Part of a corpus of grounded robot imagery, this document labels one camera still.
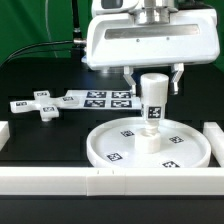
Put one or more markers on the white front fence bar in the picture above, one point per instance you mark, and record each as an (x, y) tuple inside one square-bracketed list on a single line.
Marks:
[(104, 181)]

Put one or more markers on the white fence block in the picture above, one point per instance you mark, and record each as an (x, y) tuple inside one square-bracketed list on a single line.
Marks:
[(4, 133), (215, 136)]

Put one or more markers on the white left fence block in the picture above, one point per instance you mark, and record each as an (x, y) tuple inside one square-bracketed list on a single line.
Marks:
[(4, 133)]

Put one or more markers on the white cross-shaped table base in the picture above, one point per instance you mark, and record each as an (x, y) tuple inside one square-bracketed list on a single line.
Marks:
[(45, 104)]

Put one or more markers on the white marker sheet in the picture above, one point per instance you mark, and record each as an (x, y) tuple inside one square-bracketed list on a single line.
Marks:
[(99, 99)]

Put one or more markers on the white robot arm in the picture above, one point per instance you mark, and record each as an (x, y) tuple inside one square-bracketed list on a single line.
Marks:
[(145, 12)]

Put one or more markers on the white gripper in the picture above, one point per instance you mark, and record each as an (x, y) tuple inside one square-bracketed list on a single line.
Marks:
[(115, 40)]

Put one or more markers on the white right fence block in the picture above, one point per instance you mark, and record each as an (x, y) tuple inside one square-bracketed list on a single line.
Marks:
[(215, 136)]

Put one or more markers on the black upright cable connector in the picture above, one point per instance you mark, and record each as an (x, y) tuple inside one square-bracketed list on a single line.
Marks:
[(77, 34)]

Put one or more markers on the white round table top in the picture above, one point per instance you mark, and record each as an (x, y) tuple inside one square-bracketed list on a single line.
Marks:
[(125, 143)]

